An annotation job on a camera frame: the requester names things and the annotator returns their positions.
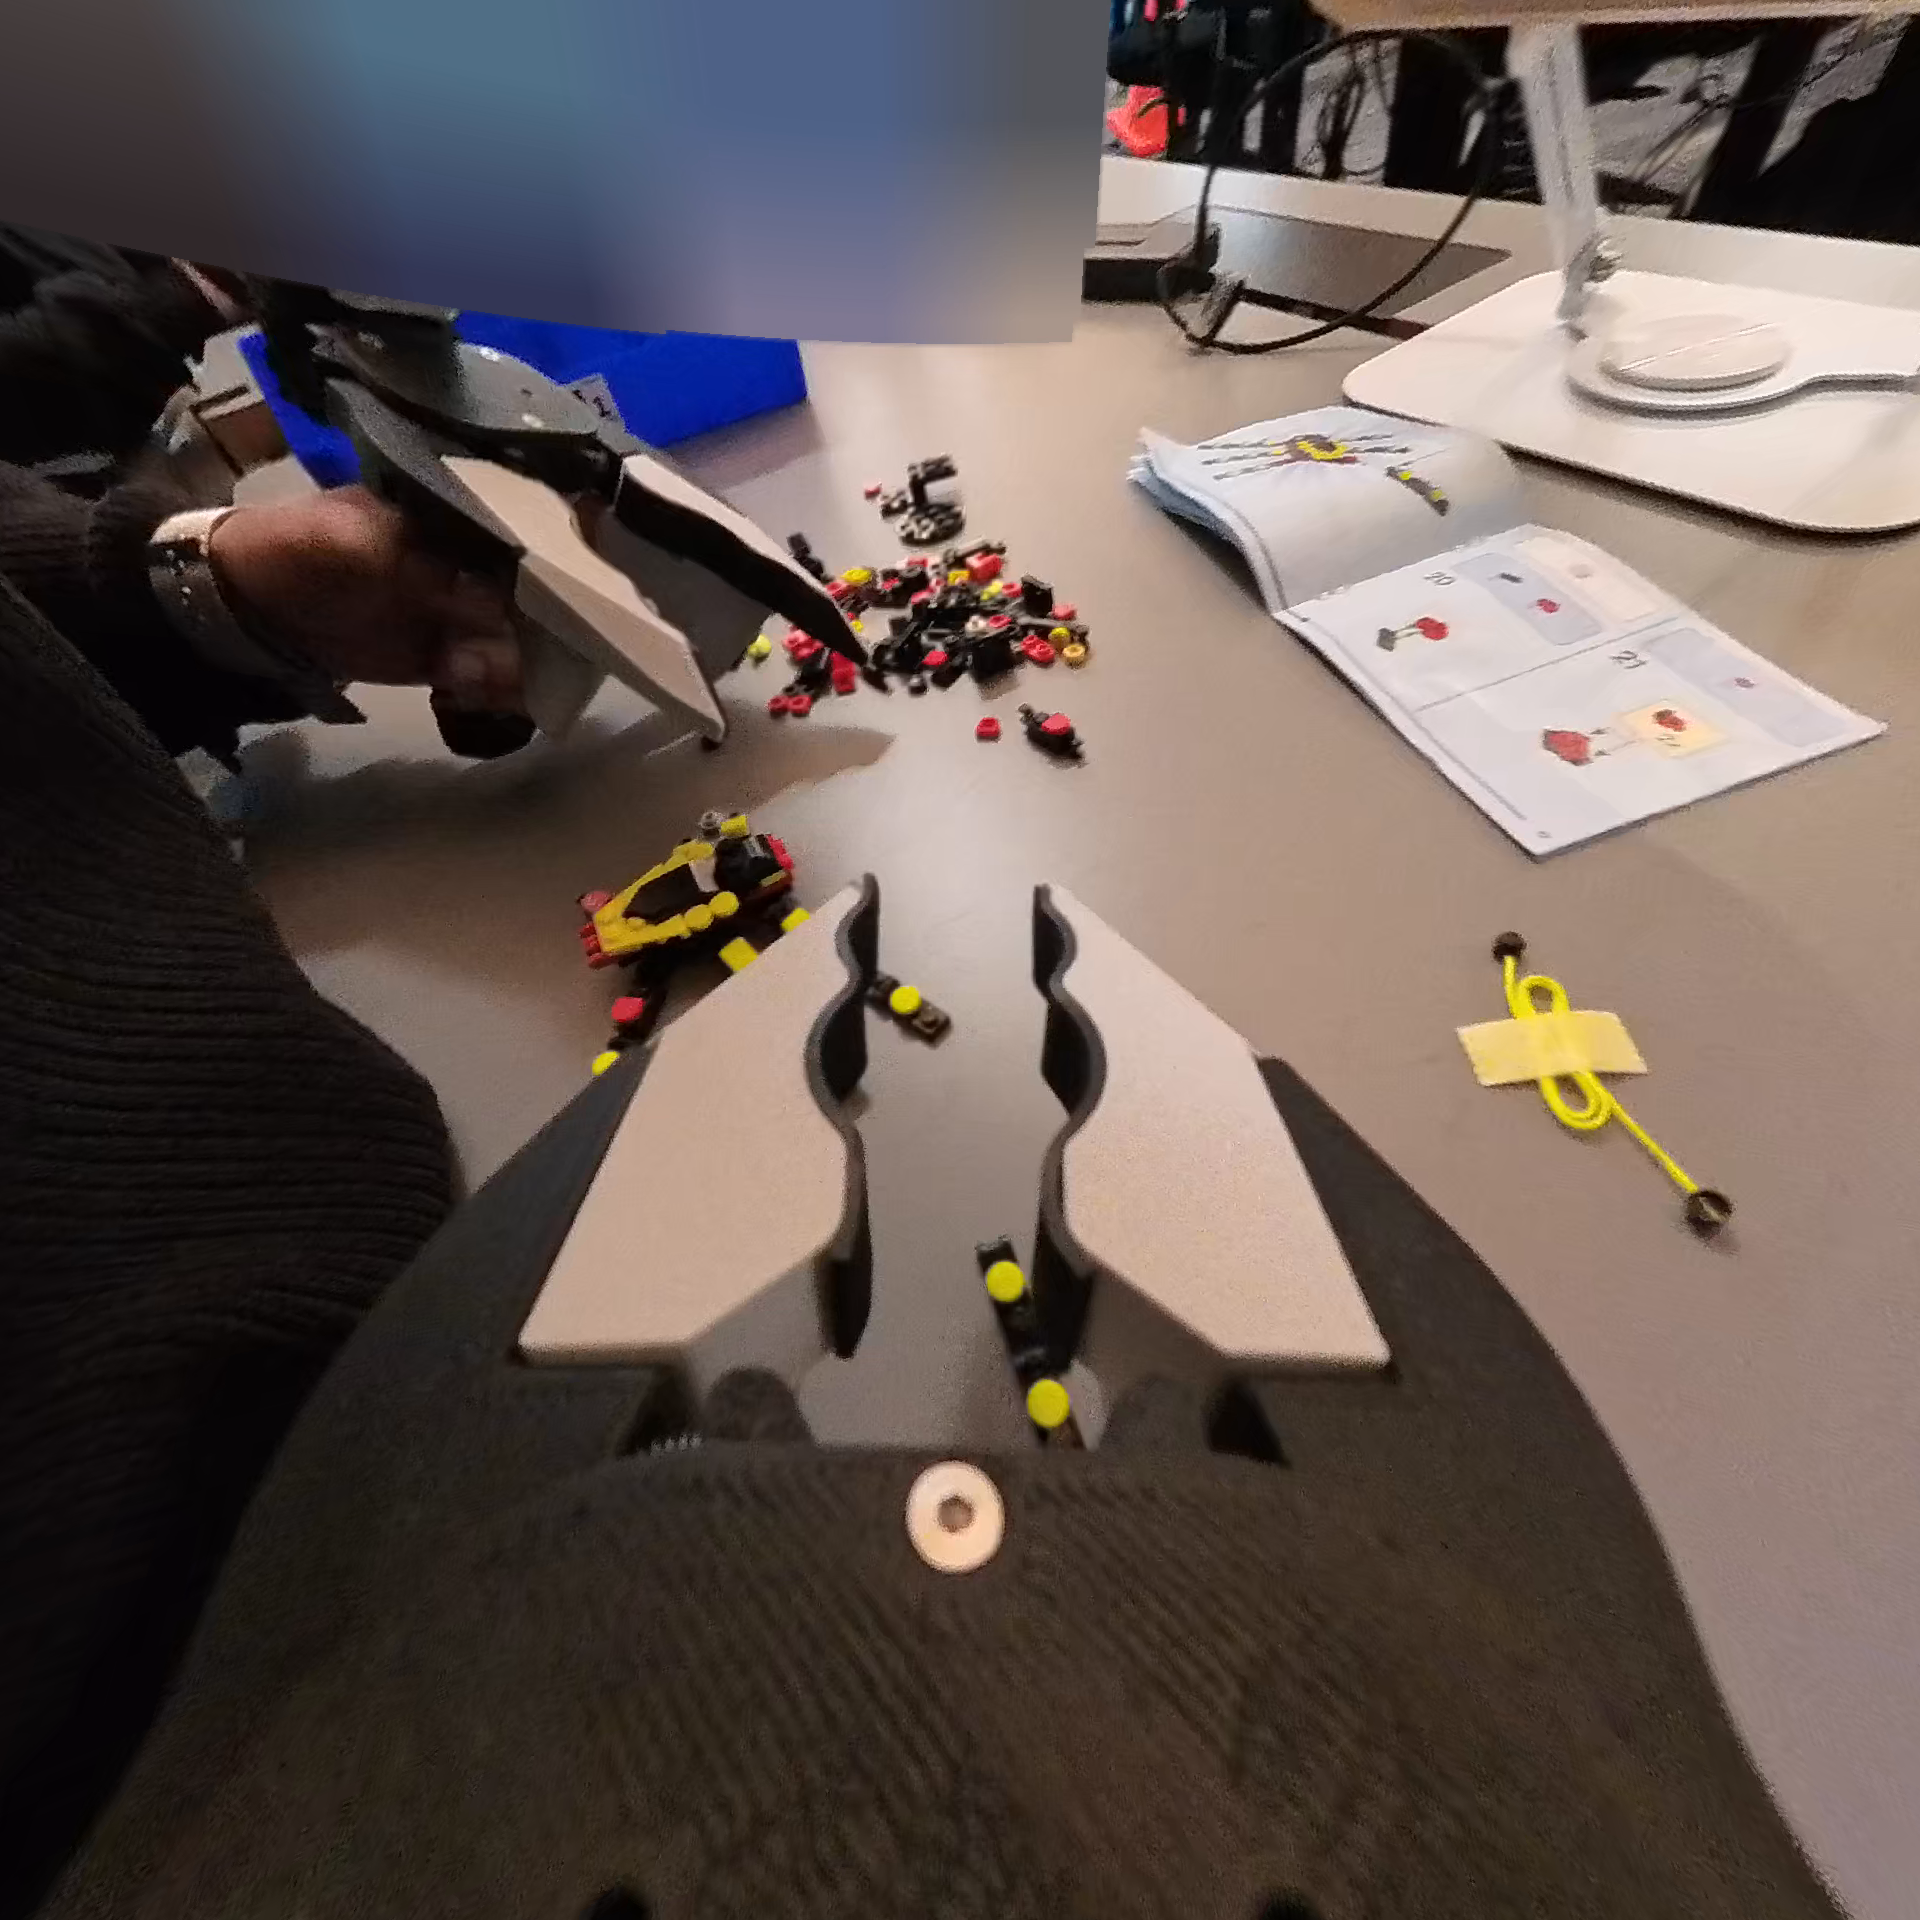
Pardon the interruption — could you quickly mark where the black lego stand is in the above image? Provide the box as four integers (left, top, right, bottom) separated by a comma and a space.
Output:
866, 456, 968, 546

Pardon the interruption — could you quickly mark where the black desk cable flap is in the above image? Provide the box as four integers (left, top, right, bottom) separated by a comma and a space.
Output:
1084, 202, 1512, 341

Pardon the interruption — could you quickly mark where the black yellow lego leg segment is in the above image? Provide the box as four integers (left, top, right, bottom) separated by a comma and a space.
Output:
972, 1234, 1080, 1450

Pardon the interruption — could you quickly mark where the yellow black lego spider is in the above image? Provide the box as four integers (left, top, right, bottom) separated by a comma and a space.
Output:
576, 810, 959, 1081

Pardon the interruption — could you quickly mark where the white monitor stand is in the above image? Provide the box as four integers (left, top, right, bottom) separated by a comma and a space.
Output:
1340, 0, 1920, 537

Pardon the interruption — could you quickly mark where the beige wristwatch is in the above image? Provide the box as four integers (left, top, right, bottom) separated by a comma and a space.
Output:
144, 506, 249, 663

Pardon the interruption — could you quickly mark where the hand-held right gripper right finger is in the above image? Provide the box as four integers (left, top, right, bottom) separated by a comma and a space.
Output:
1032, 882, 1392, 1432

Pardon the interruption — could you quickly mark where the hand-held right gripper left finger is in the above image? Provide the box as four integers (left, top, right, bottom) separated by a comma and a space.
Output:
514, 880, 884, 1416

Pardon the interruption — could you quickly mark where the neon yellow elastic cord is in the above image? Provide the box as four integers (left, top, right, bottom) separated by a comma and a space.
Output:
1488, 930, 1738, 1241

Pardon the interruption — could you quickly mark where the blue plastic bin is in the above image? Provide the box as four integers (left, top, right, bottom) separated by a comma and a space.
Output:
241, 311, 810, 485

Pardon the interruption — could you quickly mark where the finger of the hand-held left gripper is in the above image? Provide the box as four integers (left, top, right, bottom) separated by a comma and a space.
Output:
443, 456, 732, 750
614, 450, 875, 672

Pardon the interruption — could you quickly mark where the yellow tape strip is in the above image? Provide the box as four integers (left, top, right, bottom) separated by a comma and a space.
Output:
1458, 1013, 1648, 1086

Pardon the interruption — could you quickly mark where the pile of loose lego pieces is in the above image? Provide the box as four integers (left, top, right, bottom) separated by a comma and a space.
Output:
746, 534, 1095, 720

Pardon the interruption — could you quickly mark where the person's left hand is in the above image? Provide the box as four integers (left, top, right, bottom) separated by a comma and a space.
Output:
209, 485, 530, 761

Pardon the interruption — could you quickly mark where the lego instruction booklet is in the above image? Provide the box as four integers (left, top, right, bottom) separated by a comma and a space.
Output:
1128, 405, 1889, 859

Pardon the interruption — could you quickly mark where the black cable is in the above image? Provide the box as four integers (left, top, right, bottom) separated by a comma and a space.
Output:
1159, 27, 1521, 360

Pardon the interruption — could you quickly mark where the person's left forearm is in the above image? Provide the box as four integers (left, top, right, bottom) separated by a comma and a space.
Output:
0, 225, 368, 759

